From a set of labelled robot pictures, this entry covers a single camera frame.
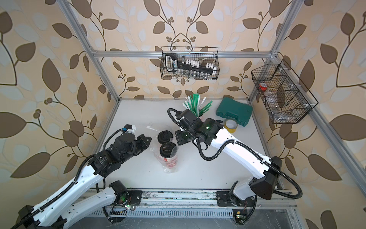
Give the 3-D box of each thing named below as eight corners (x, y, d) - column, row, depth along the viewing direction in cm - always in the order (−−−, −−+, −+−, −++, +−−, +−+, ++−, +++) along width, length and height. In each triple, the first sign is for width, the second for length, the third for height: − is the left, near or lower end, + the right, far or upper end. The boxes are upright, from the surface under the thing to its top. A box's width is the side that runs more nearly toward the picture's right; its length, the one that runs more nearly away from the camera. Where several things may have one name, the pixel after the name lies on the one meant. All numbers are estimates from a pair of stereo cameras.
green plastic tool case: (214, 114, 112) (215, 111, 108) (223, 98, 123) (224, 95, 120) (245, 127, 103) (247, 124, 100) (252, 109, 115) (254, 106, 112)
